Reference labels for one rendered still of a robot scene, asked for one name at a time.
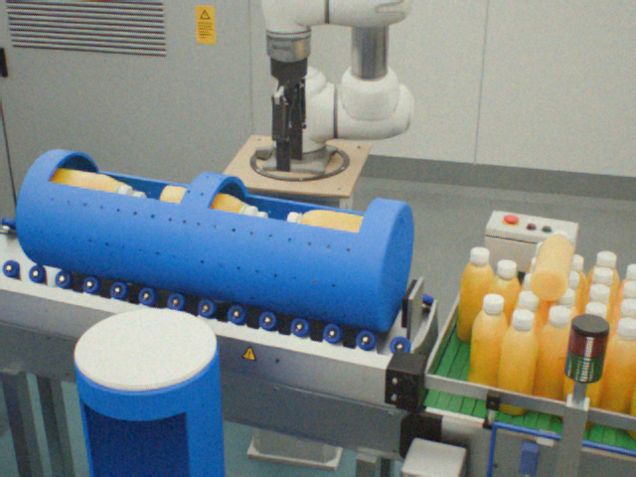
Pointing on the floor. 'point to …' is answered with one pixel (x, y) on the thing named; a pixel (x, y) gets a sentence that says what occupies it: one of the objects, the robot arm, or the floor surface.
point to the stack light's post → (571, 438)
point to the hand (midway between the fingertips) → (289, 151)
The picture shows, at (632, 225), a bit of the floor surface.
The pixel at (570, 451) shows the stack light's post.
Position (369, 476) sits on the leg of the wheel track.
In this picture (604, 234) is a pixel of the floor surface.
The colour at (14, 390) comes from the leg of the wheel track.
